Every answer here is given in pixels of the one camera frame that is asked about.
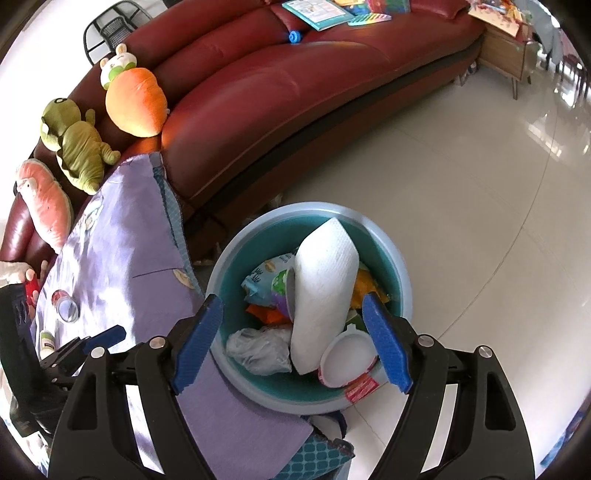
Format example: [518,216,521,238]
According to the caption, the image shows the light blue picture book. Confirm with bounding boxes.
[281,0,355,32]

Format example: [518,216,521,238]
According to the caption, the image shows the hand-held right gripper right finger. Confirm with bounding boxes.
[361,293,537,480]

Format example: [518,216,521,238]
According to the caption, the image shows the orange carrot plush toy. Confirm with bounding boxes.
[100,43,170,138]

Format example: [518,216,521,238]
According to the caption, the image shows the rainbow striped toy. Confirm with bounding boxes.
[346,12,393,27]

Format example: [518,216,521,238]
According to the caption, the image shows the purple printed blanket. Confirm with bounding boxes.
[30,152,315,480]

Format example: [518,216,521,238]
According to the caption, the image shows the green white snack packet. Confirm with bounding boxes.
[242,252,299,320]

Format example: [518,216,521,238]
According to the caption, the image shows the colourful toy box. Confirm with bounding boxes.
[367,0,413,14]

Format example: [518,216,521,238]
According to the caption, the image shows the blue plastic basin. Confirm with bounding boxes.
[204,202,414,414]

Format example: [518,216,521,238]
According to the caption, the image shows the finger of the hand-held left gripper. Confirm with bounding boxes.
[43,324,127,387]

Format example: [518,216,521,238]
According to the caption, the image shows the white paper towel roll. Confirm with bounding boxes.
[289,218,360,376]

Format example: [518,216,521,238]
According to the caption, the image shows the yellow orange snack packet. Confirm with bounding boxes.
[350,268,392,311]

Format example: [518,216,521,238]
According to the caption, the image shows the clear crumpled plastic bag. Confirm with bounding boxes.
[226,325,293,375]

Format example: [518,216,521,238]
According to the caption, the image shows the green frog plush toy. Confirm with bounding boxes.
[40,97,122,195]

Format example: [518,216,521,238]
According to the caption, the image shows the black mesh back support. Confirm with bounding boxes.
[82,0,154,66]

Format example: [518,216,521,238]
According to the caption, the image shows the red label wrapper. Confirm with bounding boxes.
[344,371,385,405]

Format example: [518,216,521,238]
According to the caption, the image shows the pink plush toy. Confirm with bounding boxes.
[13,159,75,253]

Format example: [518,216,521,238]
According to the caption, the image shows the small metal can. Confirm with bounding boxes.
[55,290,81,325]

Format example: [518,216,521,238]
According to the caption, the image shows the dark wooden chair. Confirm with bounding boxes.
[560,52,590,110]

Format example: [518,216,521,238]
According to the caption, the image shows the papers with red print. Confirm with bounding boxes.
[468,0,533,38]

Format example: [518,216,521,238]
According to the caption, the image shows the red leather sofa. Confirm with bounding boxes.
[0,0,486,265]

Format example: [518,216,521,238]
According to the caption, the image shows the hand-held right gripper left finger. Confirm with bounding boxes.
[48,294,225,480]

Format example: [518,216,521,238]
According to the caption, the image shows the pink paper cup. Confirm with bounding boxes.
[318,323,380,388]

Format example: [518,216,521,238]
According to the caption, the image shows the grey cloth on chair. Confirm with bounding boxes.
[539,17,567,71]

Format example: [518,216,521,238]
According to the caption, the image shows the wooden side table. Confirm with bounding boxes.
[477,18,542,100]

